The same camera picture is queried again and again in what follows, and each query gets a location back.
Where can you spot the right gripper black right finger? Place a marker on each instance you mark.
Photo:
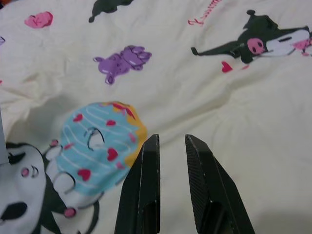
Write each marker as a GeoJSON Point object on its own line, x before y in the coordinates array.
{"type": "Point", "coordinates": [214, 190]}

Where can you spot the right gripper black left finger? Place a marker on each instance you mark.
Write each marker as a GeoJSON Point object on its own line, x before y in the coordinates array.
{"type": "Point", "coordinates": [139, 190]}

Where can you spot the cream cartoon print quilt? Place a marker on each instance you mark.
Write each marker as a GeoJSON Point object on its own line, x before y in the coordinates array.
{"type": "Point", "coordinates": [195, 85]}

